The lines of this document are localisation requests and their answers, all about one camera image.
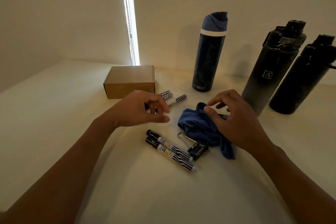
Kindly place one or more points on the person's left hand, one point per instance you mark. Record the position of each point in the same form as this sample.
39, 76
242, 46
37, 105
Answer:
131, 108

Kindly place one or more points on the person's right forearm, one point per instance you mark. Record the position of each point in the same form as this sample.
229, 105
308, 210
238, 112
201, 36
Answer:
302, 187

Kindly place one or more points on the black binder clip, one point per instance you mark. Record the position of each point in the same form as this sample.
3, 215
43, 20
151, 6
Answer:
198, 150

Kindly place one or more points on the navy bottle with blue lid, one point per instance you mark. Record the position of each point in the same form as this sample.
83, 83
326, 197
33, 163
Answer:
208, 61

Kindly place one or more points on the blue cloth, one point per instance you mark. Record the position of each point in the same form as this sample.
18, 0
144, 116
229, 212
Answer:
197, 126

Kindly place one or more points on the barcode label black marker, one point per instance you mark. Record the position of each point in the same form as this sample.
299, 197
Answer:
178, 99

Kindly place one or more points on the brown paper box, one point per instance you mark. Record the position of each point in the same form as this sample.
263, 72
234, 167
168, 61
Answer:
128, 79

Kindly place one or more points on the black grey gradient bottle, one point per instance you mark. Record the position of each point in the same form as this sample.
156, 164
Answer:
267, 74

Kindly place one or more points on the black white striped marker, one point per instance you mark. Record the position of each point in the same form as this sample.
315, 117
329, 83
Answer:
170, 146
173, 157
168, 96
164, 93

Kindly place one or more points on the person's right hand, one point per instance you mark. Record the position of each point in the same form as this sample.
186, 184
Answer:
241, 126

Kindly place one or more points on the person's left forearm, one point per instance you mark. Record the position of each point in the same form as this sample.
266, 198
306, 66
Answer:
52, 179

